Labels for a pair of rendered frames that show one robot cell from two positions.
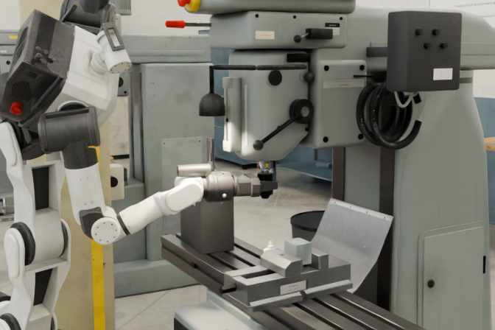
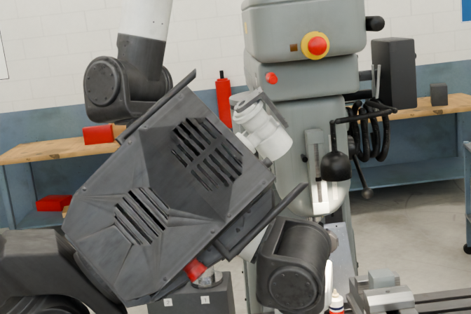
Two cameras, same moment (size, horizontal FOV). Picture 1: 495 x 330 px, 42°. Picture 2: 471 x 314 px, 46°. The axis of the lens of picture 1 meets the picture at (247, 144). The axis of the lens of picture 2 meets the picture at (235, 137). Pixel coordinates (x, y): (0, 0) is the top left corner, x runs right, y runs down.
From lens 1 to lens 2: 190 cm
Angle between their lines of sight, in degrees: 60
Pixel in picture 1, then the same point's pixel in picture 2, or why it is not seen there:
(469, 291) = not seen: hidden behind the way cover
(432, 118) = not seen: hidden behind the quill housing
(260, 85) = (344, 130)
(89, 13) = (153, 81)
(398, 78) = (408, 97)
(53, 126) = (316, 261)
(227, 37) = (312, 85)
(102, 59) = (254, 144)
